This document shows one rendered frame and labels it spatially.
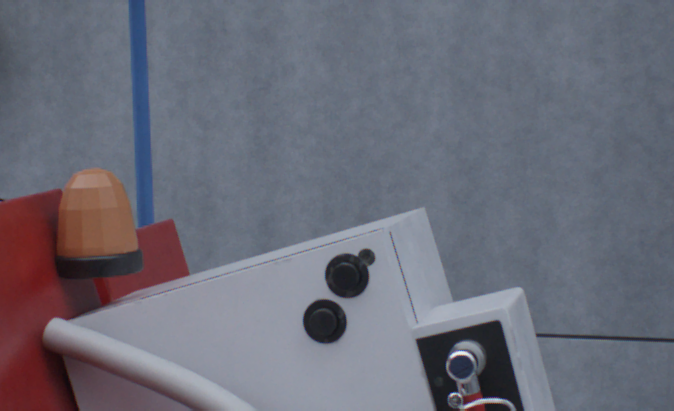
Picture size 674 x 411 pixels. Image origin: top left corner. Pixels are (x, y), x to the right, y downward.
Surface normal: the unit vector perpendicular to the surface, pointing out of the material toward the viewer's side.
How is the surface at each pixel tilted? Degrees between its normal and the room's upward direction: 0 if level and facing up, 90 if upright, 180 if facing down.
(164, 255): 73
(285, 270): 90
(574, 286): 90
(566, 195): 90
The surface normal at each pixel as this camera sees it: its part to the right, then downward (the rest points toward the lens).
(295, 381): -0.22, 0.10
